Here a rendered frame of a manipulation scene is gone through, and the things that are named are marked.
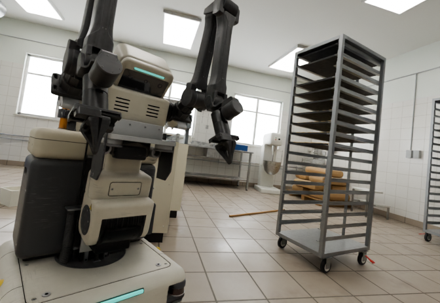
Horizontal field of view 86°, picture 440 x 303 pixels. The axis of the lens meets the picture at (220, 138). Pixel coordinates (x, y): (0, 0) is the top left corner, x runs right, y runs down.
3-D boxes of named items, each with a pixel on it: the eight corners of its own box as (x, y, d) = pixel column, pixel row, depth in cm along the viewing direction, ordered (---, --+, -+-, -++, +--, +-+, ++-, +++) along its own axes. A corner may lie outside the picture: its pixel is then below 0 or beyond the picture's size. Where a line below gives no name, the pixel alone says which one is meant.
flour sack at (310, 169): (304, 172, 539) (304, 165, 539) (318, 173, 553) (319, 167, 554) (329, 177, 471) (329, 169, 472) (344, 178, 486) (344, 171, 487)
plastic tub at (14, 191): (8, 207, 234) (11, 191, 235) (-3, 202, 243) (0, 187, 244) (42, 203, 261) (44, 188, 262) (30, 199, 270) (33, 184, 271)
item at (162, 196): (128, 216, 251) (141, 133, 256) (162, 218, 260) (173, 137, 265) (121, 243, 184) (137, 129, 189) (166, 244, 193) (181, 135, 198)
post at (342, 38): (321, 258, 173) (343, 33, 182) (317, 256, 175) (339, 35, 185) (323, 258, 174) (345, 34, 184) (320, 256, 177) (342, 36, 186)
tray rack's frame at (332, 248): (321, 271, 171) (345, 32, 181) (273, 243, 215) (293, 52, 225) (370, 260, 202) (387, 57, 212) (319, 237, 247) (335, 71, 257)
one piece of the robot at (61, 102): (55, 105, 82) (61, 72, 82) (72, 108, 86) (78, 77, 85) (61, 107, 75) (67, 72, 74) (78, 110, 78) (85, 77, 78)
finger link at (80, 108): (112, 148, 52) (110, 112, 56) (74, 144, 47) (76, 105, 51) (101, 160, 56) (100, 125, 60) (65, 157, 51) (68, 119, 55)
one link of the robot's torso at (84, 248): (75, 247, 99) (84, 188, 101) (139, 236, 119) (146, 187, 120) (95, 277, 80) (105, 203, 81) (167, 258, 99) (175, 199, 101)
